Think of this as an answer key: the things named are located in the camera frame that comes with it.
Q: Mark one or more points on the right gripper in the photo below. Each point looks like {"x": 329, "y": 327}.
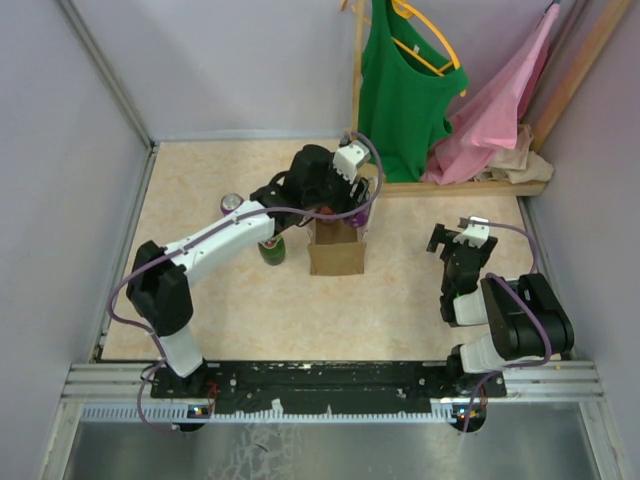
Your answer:
{"x": 444, "y": 236}

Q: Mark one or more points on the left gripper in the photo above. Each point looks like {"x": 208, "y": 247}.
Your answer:
{"x": 347, "y": 202}

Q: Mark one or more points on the purple Fanta can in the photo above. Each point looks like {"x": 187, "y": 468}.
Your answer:
{"x": 230, "y": 202}
{"x": 360, "y": 219}

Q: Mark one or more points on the green glass bottle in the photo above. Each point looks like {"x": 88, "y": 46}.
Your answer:
{"x": 273, "y": 250}

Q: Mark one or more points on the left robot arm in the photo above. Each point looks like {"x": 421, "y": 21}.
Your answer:
{"x": 160, "y": 285}

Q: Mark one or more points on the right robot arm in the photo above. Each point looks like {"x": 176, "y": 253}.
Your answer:
{"x": 526, "y": 323}

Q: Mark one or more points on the brown canvas bag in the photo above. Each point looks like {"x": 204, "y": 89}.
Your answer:
{"x": 336, "y": 249}

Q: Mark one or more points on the wooden clothes rack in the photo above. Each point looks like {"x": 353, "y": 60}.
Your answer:
{"x": 409, "y": 75}

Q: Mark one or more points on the beige crumpled cloth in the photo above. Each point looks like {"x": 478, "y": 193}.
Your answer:
{"x": 518, "y": 165}

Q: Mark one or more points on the green tank top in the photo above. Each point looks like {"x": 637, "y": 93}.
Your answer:
{"x": 403, "y": 130}

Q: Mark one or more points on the pink garment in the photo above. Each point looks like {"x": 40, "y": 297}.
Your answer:
{"x": 490, "y": 120}

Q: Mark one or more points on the yellow clothes hanger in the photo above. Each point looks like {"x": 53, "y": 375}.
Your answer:
{"x": 404, "y": 53}

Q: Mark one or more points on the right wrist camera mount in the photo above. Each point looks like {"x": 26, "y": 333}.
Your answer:
{"x": 474, "y": 231}

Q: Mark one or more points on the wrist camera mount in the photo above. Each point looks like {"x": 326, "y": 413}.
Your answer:
{"x": 474, "y": 231}
{"x": 348, "y": 159}

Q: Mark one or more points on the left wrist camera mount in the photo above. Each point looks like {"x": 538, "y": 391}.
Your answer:
{"x": 348, "y": 159}

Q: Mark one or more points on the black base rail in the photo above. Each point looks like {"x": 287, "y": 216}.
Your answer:
{"x": 357, "y": 387}

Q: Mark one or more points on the aluminium frame rail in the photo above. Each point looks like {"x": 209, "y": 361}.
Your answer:
{"x": 104, "y": 392}

